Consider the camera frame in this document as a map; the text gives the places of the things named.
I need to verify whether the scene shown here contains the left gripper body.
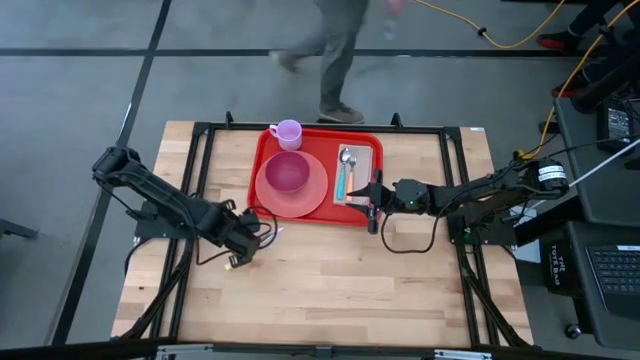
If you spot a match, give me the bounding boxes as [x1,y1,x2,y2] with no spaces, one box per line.
[219,198,262,269]

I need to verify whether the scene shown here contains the dark laptop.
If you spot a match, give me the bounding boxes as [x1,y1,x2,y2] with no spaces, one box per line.
[584,244,640,319]

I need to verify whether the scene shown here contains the person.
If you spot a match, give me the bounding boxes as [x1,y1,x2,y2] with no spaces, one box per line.
[537,0,640,99]
[269,0,407,125]

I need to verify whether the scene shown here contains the beige cloth napkin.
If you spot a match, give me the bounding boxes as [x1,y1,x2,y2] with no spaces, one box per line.
[333,143,375,208]

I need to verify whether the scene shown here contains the black tote bag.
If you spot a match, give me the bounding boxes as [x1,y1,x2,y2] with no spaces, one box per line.
[539,239,576,296]

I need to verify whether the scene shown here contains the lilac plastic mug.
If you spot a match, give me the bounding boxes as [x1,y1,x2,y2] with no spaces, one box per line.
[268,118,304,152]

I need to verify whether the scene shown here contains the black aluminium table frame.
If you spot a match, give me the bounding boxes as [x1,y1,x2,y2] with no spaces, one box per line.
[112,110,534,351]

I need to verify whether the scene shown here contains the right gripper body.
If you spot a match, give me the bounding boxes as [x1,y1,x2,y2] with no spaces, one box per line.
[368,168,430,235]

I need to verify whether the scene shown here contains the yellow-handled knife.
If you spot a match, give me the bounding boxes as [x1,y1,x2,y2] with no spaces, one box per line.
[223,226,285,272]

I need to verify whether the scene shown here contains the white cable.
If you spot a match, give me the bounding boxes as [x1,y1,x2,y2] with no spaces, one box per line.
[524,137,640,214]

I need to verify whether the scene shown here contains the black power supply box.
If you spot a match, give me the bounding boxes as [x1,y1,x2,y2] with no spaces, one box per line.
[596,98,640,155]

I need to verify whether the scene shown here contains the coral pink plate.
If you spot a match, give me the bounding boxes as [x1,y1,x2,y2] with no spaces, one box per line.
[254,149,330,219]

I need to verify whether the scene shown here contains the magenta plastic bowl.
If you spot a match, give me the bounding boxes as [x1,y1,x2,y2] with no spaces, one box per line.
[264,151,311,195]

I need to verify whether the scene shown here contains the teal-handled metal spoon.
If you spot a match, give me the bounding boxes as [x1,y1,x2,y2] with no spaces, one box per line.
[337,147,353,202]

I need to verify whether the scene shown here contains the orange-handled fork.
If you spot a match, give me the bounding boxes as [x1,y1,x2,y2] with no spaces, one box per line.
[346,155,358,203]

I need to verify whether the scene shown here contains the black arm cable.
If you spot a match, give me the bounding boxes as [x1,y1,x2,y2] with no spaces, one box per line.
[378,212,454,255]

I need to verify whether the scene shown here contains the black floor stand foot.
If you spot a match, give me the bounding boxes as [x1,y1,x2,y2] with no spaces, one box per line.
[0,218,39,241]

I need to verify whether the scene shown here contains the yellow extension cable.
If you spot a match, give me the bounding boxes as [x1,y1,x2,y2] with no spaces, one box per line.
[517,0,640,165]
[413,0,569,50]

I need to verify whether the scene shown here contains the red plastic tray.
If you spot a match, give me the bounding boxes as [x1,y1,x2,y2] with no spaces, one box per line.
[248,127,385,228]

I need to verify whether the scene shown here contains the silver mount bar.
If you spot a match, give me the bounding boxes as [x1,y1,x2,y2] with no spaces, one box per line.
[154,342,494,360]

